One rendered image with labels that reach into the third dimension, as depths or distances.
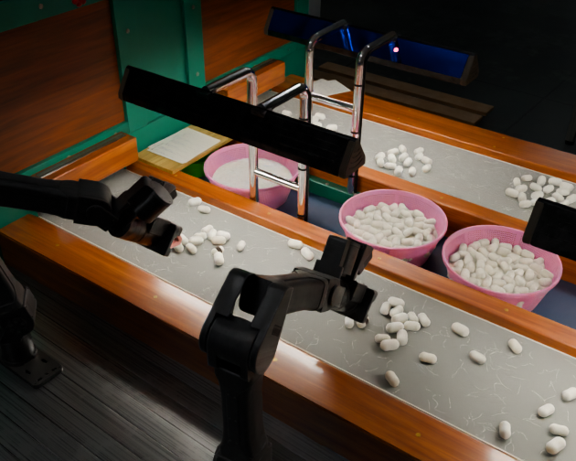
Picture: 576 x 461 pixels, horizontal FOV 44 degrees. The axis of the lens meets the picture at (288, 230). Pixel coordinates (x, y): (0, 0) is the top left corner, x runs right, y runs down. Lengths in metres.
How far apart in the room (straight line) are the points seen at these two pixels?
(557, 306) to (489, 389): 0.40
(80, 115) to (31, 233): 0.33
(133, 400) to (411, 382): 0.54
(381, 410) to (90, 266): 0.73
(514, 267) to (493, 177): 0.41
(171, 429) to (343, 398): 0.33
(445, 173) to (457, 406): 0.86
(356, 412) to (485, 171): 1.00
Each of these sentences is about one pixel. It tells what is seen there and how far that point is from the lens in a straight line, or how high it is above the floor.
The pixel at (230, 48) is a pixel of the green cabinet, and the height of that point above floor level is 0.95.
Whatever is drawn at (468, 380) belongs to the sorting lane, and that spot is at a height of 0.74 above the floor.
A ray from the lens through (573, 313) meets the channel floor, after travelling 1.75.
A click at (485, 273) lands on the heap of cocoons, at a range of 1.70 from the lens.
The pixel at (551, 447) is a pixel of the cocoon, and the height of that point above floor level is 0.76.
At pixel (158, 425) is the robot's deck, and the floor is 0.67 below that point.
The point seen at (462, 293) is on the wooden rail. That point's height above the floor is 0.77.
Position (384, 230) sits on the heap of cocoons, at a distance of 1.77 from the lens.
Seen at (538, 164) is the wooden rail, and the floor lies 0.76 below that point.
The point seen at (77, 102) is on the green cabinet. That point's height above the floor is 0.98.
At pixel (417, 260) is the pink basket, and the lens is 1.74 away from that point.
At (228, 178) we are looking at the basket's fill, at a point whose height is 0.73.
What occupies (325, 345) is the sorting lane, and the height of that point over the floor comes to 0.74.
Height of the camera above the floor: 1.74
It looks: 34 degrees down
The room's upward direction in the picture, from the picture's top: 1 degrees clockwise
